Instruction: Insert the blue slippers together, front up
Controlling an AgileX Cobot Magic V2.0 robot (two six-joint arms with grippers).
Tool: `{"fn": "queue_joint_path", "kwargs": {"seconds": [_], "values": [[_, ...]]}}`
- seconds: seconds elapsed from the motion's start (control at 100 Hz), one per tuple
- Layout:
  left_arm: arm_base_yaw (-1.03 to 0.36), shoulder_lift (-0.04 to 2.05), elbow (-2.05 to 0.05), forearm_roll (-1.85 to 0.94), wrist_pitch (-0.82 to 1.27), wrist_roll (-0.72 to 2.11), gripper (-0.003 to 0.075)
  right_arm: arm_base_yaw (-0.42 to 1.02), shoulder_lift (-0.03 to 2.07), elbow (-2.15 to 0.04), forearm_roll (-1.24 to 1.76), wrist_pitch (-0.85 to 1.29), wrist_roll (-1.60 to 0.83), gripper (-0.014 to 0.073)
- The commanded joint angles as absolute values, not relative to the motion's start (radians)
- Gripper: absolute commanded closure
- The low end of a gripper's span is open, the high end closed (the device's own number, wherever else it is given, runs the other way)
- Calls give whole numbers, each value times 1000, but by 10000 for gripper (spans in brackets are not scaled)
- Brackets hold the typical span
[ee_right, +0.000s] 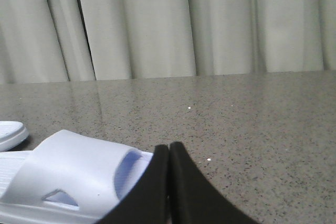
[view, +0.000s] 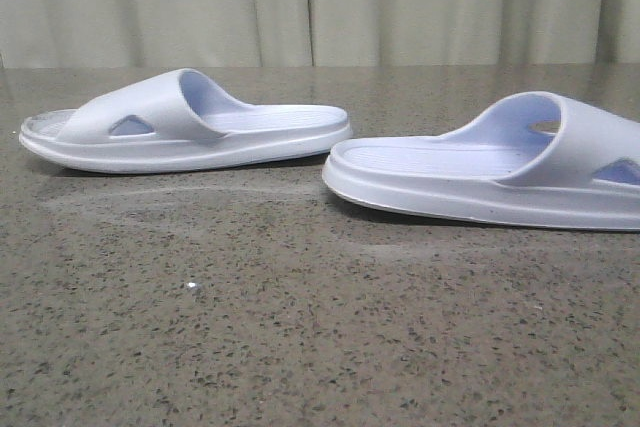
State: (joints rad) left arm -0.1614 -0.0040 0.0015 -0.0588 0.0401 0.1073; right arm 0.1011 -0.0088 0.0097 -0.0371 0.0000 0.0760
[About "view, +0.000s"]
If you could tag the light blue slipper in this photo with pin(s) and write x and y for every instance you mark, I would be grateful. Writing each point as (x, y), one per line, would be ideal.
(534, 159)
(180, 121)

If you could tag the pale green curtain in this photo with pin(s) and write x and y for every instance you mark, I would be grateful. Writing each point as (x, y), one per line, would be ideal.
(252, 33)

